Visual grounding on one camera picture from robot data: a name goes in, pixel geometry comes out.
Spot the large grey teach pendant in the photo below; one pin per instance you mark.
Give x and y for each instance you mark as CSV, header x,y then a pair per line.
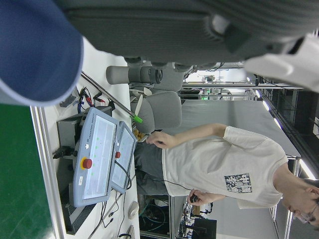
x,y
99,154

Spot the grey partition screen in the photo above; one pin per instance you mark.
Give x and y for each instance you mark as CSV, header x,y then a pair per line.
x,y
224,112

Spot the blue plastic cup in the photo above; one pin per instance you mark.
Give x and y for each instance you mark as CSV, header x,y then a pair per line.
x,y
37,44

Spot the small silver plastic bag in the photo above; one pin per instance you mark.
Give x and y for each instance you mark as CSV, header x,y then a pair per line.
x,y
67,101

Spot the metal rod with green tip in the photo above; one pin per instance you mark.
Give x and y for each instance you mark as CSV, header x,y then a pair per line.
x,y
109,98

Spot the black finned control box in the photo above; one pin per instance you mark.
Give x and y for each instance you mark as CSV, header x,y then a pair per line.
x,y
66,129

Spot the green conveyor belt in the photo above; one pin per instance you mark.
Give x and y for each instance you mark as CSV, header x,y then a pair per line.
x,y
15,174

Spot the person in white T-shirt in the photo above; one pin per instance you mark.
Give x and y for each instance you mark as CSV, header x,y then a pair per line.
x,y
219,159

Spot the black handheld clicker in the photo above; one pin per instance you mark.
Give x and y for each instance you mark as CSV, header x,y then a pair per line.
x,y
194,198

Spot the grey office chair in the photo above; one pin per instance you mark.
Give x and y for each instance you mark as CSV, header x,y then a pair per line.
x,y
172,79
164,109

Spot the white grey left robot hand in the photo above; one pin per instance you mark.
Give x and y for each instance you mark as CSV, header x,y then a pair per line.
x,y
162,30

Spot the small grey teach pendant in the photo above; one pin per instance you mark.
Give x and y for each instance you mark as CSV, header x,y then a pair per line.
x,y
125,149

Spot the white computer mouse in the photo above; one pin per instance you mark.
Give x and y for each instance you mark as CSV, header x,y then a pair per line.
x,y
133,210

